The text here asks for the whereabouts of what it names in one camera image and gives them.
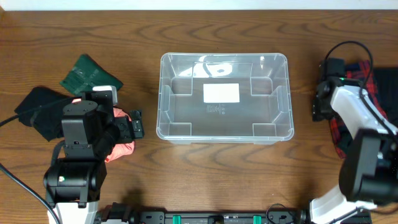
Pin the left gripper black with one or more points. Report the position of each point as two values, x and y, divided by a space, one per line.
135 125

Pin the clear plastic storage bin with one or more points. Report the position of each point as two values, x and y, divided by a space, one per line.
263 115

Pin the black cloth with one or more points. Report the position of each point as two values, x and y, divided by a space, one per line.
42 109
387 87

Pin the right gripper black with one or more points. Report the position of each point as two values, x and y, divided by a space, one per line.
318 112

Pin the pink cloth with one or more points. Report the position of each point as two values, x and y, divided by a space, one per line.
121 149

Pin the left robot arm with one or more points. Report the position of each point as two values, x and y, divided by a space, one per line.
78 169

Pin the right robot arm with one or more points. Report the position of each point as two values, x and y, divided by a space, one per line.
368 176

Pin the white label in bin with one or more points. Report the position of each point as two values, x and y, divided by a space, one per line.
221 93

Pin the folded dark green cloth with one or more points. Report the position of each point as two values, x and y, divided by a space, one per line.
86 74

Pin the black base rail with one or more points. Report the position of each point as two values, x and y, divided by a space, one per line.
278 214

